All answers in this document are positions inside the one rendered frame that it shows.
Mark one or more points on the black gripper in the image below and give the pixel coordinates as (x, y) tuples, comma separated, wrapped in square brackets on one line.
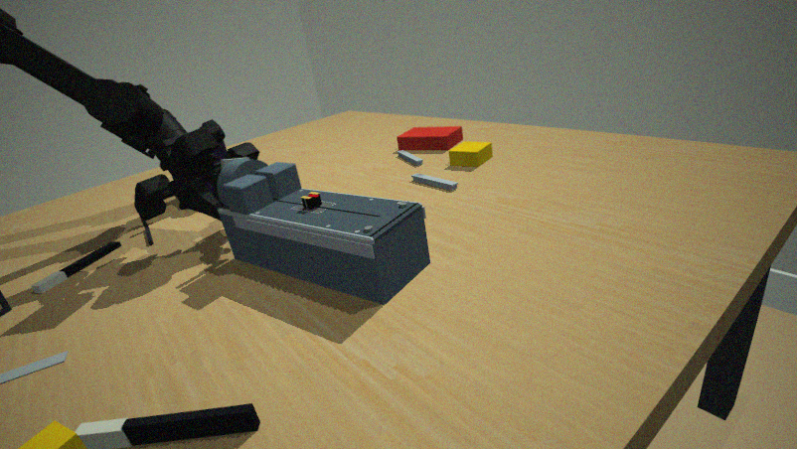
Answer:
[(189, 188)]

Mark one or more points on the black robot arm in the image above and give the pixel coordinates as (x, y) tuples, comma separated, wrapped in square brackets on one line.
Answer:
[(123, 108)]

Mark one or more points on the red rectangular block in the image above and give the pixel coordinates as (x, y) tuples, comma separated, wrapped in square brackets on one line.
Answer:
[(430, 138)]

